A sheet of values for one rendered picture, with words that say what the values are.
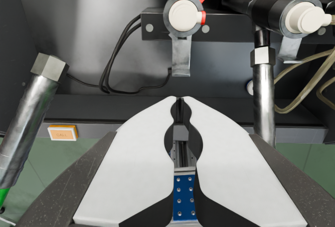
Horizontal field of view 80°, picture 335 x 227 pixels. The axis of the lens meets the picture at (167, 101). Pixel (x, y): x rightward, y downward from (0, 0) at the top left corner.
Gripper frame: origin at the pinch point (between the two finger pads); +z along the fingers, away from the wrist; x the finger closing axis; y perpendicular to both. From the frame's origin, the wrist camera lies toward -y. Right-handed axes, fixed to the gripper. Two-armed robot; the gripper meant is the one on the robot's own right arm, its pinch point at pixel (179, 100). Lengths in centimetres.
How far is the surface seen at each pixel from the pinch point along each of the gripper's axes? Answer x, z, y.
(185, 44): 0.5, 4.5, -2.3
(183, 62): 0.4, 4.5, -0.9
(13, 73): -30.8, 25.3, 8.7
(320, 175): 136, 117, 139
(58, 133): -22.5, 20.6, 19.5
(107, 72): -9.0, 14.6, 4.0
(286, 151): 98, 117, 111
